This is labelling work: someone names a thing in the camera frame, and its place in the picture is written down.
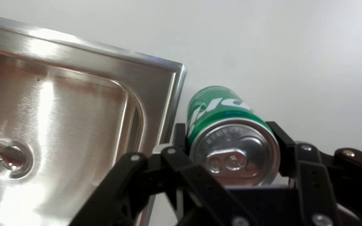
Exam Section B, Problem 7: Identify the round sink drain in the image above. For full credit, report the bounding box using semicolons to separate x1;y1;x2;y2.
0;139;37;181

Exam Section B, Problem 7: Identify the green soda can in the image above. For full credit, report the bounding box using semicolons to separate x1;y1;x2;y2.
185;85;283;189

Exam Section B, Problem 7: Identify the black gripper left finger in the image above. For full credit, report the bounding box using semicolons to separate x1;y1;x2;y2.
68;122;253;226

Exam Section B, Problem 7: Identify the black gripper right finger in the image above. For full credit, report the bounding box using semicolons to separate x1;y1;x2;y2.
267;121;362;226

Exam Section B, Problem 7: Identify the stainless steel sink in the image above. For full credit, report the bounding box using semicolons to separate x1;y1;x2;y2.
0;10;189;226

